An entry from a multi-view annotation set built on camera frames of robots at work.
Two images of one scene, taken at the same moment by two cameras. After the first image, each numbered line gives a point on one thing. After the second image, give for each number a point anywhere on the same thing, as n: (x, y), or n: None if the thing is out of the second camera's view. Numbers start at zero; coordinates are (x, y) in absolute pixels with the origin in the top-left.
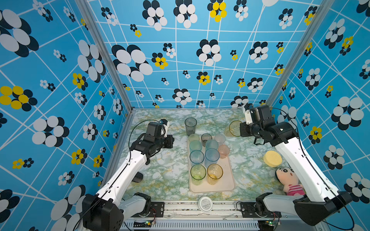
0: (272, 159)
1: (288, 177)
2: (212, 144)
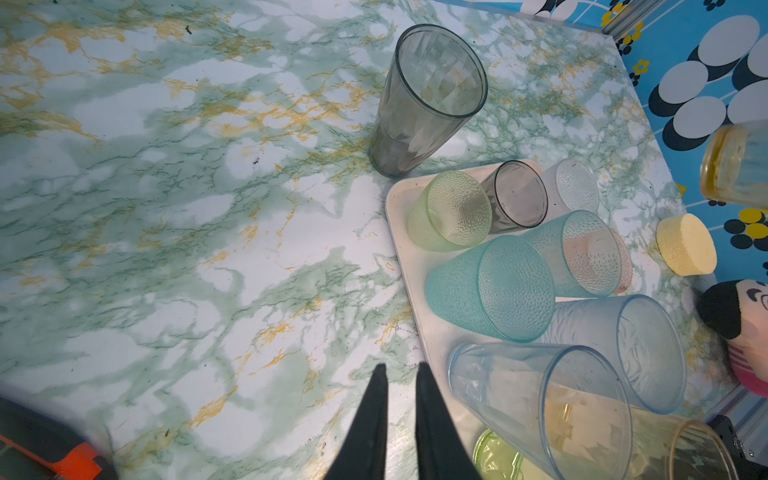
0: (685, 245)
1: (737, 311)
2: (583, 253)
